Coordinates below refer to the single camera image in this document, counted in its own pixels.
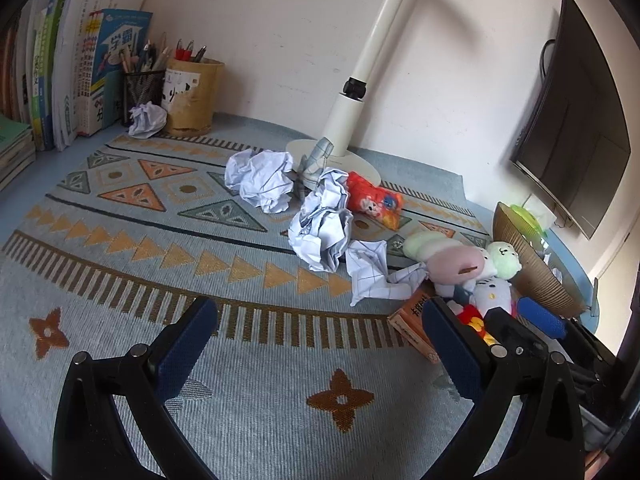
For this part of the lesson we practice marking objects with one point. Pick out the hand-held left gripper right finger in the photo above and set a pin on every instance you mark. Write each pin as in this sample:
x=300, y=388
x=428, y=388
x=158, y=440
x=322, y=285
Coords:
x=450, y=355

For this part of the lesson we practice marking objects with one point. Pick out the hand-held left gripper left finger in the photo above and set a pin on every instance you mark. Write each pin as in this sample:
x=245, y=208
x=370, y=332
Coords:
x=185, y=355

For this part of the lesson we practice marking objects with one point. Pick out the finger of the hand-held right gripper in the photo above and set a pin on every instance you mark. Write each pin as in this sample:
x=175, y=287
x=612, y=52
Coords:
x=542, y=318
x=510, y=332

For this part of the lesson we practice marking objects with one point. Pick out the brown wicker basket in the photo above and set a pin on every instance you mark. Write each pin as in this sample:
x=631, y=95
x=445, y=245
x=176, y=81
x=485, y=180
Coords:
x=530, y=270

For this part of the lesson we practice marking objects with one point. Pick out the pink card box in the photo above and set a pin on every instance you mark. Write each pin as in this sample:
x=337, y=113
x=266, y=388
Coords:
x=407, y=325

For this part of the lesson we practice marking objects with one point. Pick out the white cat fries plush toy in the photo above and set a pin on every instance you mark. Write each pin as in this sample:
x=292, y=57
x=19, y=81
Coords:
x=492, y=297

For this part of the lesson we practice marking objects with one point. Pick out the patterned woven table mat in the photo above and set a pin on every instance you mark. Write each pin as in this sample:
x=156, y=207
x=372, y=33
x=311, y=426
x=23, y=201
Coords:
x=250, y=360

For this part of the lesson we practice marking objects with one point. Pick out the pale green plush toy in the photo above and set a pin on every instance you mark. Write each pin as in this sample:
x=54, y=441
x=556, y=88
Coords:
x=502, y=260

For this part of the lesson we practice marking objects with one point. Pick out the pink and green plush toy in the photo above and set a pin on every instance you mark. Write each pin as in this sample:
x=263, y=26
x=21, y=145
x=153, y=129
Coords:
x=450, y=260

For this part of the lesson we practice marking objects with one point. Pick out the green item in basket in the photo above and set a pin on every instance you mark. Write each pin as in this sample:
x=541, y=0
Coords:
x=527, y=217

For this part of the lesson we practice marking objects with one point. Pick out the crumpled grid paper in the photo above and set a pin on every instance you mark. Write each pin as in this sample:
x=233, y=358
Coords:
x=367, y=270

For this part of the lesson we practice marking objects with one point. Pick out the orange snack packet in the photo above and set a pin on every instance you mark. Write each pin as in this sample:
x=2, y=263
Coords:
x=375, y=200

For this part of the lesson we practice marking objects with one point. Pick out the long crumpled white paper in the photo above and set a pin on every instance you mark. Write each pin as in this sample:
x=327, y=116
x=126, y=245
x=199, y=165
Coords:
x=322, y=230

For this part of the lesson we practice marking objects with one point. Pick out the large crumpled white paper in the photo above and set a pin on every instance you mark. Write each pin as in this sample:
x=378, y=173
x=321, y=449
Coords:
x=262, y=177

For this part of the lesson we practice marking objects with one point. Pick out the small crumpled white paper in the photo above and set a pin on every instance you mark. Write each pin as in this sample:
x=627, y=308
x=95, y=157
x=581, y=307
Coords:
x=146, y=120

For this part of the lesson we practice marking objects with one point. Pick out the brown paper pen holder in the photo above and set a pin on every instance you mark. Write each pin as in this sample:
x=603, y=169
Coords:
x=192, y=97

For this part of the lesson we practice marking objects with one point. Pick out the white desk lamp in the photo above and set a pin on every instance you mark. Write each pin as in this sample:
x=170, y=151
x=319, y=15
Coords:
x=345, y=115

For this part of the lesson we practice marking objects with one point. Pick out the stack of flat books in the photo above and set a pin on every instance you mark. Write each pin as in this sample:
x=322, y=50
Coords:
x=15, y=152

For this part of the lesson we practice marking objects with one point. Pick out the black mesh pen holder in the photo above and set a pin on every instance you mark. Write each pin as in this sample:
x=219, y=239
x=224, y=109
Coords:
x=142, y=90

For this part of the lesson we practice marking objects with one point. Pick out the bunch of pencils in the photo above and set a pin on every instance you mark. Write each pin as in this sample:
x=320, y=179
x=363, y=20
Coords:
x=145, y=57

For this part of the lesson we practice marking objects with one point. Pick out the bunch of red pens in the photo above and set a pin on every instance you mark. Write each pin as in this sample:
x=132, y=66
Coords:
x=187, y=50

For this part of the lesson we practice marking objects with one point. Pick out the row of upright books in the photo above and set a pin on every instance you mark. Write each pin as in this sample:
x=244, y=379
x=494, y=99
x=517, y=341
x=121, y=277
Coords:
x=75, y=60

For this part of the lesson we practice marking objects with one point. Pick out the white wall box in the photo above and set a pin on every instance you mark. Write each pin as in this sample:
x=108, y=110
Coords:
x=542, y=207

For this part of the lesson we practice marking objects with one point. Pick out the black wall monitor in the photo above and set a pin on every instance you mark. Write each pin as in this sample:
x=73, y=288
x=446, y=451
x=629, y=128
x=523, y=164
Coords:
x=575, y=125

